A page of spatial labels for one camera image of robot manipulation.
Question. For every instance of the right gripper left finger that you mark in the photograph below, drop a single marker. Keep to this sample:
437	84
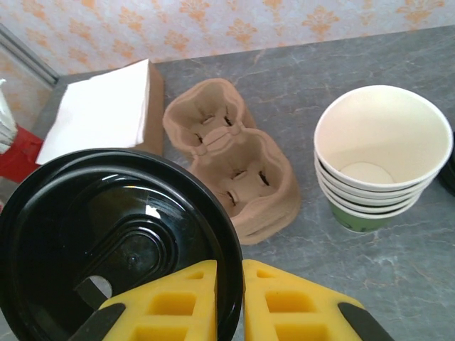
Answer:
199	284

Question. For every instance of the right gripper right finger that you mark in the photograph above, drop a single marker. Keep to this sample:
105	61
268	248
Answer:
256	302

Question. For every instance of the brown pulp cup carrier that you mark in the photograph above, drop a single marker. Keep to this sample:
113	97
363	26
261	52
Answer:
249	149
263	238

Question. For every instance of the brown plush toy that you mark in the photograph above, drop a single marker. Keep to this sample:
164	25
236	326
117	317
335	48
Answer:
270	227

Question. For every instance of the green paper cup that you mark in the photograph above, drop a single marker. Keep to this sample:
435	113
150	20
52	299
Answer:
384	135
377	201
377	208
377	195
348	221

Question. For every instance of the brown cardboard napkin holder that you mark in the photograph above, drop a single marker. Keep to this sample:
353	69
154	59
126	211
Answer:
155	106

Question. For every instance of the white paper napkin stack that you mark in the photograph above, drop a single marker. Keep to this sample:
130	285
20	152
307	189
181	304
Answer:
99	110

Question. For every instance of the red container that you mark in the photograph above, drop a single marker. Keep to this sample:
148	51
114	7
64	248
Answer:
17	156

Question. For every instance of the white paper-wrapped stirrer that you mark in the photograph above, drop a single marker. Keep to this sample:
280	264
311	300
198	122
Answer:
7	128

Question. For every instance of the aluminium frame post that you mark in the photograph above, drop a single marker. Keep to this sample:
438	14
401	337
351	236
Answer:
28	57

